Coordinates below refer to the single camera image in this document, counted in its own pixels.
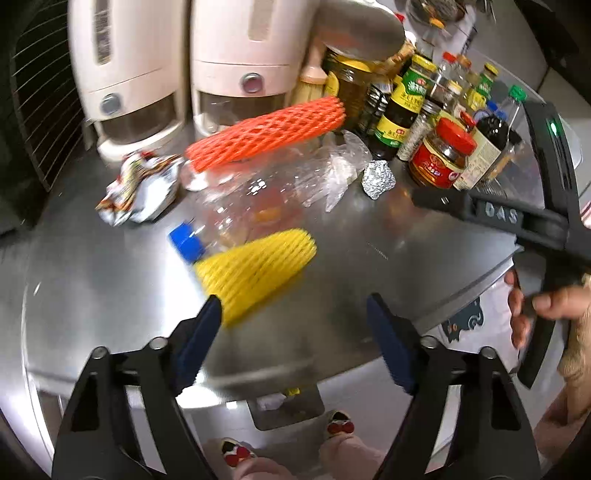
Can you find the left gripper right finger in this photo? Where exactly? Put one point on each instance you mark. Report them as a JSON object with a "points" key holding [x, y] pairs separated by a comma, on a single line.
{"points": [[399, 342]]}

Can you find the black wire rack appliance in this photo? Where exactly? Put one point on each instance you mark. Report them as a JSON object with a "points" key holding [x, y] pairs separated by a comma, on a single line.
{"points": [[41, 113]]}

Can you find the left pink slipper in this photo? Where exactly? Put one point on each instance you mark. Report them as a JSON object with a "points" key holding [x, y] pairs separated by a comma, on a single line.
{"points": [[243, 462]]}

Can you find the crumpled silver snack wrapper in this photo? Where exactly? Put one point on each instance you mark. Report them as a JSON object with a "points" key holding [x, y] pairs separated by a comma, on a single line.
{"points": [[145, 186]]}

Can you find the orange foam net sleeve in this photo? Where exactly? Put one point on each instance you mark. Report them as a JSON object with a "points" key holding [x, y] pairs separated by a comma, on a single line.
{"points": [[267, 133]]}

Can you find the black cat floor sticker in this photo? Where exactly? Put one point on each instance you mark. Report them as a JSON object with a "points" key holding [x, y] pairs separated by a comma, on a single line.
{"points": [[467, 319]]}

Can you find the white grain dispenser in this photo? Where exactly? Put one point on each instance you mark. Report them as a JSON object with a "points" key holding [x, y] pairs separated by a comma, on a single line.
{"points": [[245, 57], [129, 60]]}

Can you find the red lid sauce jar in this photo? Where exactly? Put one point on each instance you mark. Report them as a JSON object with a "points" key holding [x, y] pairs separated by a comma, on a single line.
{"points": [[442, 156]]}

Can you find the grey lid pepper shaker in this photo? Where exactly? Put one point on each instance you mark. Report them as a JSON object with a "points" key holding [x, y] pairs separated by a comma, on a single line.
{"points": [[423, 125]]}

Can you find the yellow foam net sleeve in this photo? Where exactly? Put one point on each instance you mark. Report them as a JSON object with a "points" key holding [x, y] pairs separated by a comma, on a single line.
{"points": [[245, 276]]}

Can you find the yellow lid amber jar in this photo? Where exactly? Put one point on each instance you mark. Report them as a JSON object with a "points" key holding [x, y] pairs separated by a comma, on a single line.
{"points": [[349, 80]]}

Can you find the person's right hand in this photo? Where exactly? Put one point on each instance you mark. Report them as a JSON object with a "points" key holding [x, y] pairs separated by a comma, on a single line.
{"points": [[570, 303]]}

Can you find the right pink slipper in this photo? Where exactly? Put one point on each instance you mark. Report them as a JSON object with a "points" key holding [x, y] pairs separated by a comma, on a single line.
{"points": [[343, 454]]}

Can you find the red cap clear bottle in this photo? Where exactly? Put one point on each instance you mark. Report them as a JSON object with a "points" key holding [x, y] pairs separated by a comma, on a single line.
{"points": [[443, 74]]}

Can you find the right white grain dispenser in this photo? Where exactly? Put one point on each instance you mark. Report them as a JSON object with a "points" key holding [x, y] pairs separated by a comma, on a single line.
{"points": [[245, 57]]}

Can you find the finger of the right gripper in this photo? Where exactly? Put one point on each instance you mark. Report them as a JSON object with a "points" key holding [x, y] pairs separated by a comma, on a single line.
{"points": [[452, 202]]}

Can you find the aluminium foil ball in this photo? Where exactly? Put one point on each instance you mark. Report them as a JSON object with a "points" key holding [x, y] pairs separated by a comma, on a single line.
{"points": [[378, 178]]}

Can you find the pink handled dish brush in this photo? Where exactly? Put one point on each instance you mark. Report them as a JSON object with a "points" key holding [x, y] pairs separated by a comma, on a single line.
{"points": [[311, 82]]}

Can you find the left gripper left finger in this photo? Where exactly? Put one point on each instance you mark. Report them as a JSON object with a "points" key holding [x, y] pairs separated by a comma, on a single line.
{"points": [[191, 341]]}

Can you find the dark soy sauce bottle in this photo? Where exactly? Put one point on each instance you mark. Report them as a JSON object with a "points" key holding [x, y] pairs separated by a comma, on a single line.
{"points": [[491, 135]]}

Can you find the pink slipper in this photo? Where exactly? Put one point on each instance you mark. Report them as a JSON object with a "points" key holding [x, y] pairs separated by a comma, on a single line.
{"points": [[243, 462], [343, 454]]}

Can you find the clear crumpled plastic bag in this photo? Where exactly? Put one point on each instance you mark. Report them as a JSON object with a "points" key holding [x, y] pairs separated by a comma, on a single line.
{"points": [[327, 174]]}

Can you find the steel ladle bowl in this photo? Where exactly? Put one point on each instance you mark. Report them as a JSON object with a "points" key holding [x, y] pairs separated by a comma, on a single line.
{"points": [[362, 30]]}

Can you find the clear plastic bottle blue cap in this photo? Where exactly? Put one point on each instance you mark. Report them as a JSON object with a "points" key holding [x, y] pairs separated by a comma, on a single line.
{"points": [[242, 201]]}

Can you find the green label oyster sauce bottle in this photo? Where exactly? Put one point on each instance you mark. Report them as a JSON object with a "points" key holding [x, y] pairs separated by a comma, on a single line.
{"points": [[402, 109]]}

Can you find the left white grain dispenser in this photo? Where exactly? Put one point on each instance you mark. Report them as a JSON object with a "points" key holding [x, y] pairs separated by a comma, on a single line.
{"points": [[129, 60]]}

